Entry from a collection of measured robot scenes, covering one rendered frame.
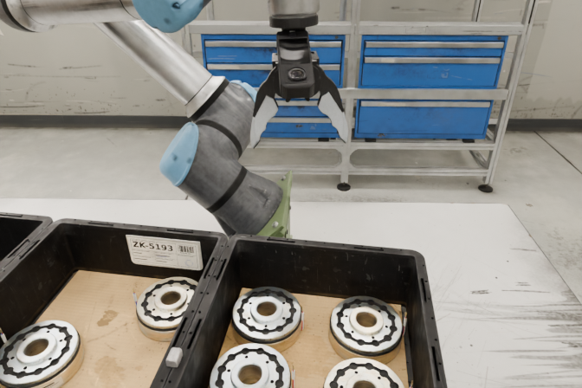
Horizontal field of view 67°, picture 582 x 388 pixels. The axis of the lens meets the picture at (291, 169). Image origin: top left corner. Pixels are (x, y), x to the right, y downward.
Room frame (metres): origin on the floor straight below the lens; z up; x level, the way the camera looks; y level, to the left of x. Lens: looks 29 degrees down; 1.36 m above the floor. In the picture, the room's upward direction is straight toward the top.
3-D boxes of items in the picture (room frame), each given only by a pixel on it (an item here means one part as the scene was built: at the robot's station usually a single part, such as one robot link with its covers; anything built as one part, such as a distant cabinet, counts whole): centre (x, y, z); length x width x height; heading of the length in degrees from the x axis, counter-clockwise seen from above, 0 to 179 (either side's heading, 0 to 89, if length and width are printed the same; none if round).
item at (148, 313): (0.49, 0.18, 0.86); 0.10 x 0.10 x 0.01
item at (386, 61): (2.22, -0.71, 0.60); 0.72 x 0.03 x 0.56; 89
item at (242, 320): (0.47, 0.04, 0.86); 0.10 x 0.10 x 0.01
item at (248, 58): (2.24, 0.09, 0.60); 0.72 x 0.03 x 0.56; 89
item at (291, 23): (0.67, -0.01, 1.19); 0.09 x 0.08 x 0.12; 2
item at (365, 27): (2.26, -0.31, 0.91); 1.70 x 0.10 x 0.05; 89
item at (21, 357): (0.40, 0.34, 0.86); 0.05 x 0.05 x 0.01
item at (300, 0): (0.67, 0.00, 1.27); 0.08 x 0.08 x 0.05
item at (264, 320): (0.47, 0.04, 0.86); 0.05 x 0.05 x 0.01
